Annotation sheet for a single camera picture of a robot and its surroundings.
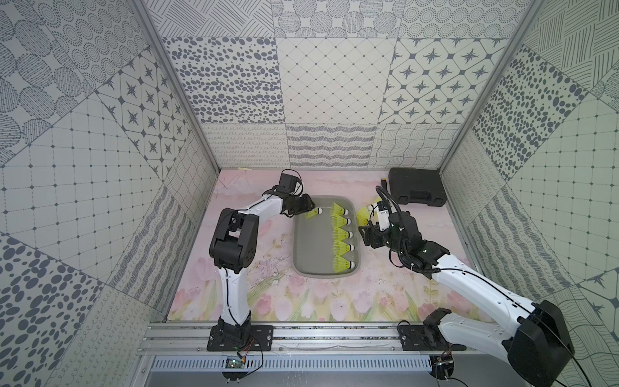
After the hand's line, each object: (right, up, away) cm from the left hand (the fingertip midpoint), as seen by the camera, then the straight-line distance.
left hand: (321, 207), depth 97 cm
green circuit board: (-27, -46, -26) cm, 59 cm away
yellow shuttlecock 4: (+8, -11, -3) cm, 14 cm away
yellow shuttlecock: (-2, -2, +4) cm, 5 cm away
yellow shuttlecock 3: (+7, -6, 0) cm, 9 cm away
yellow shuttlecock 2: (+7, -2, +4) cm, 8 cm away
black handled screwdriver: (+31, +10, +17) cm, 37 cm away
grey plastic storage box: (-3, -13, 0) cm, 14 cm away
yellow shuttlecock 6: (+7, -20, -11) cm, 24 cm away
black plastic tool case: (+47, +10, +17) cm, 51 cm away
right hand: (+17, -6, -15) cm, 24 cm away
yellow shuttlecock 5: (+7, -15, -9) cm, 19 cm away
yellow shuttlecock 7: (+18, -3, +3) cm, 19 cm away
